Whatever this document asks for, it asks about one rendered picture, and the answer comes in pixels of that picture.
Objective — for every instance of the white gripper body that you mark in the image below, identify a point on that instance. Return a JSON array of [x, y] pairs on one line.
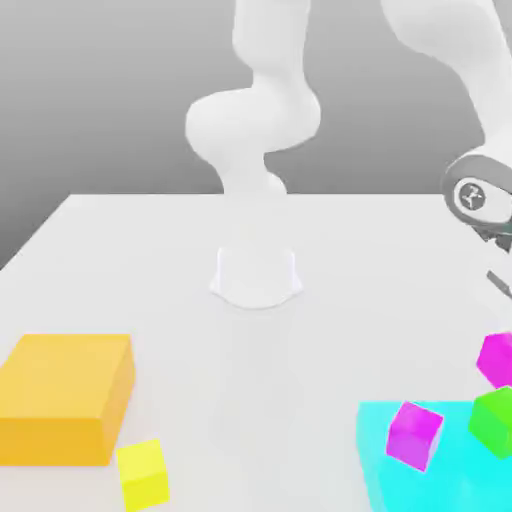
[[500, 284]]

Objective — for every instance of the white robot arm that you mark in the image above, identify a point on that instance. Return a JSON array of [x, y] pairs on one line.
[[256, 120]]

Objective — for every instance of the small magenta cube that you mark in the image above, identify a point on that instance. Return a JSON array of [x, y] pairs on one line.
[[498, 360], [414, 438]]

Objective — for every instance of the small green cube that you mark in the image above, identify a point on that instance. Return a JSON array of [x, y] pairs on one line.
[[494, 422]]

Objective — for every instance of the small yellow cube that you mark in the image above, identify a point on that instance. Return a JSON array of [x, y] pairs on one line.
[[144, 476]]

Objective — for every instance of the large cyan box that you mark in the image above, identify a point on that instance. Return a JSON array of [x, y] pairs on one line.
[[452, 484]]

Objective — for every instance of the large orange box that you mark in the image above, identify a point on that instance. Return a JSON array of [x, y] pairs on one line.
[[56, 384]]

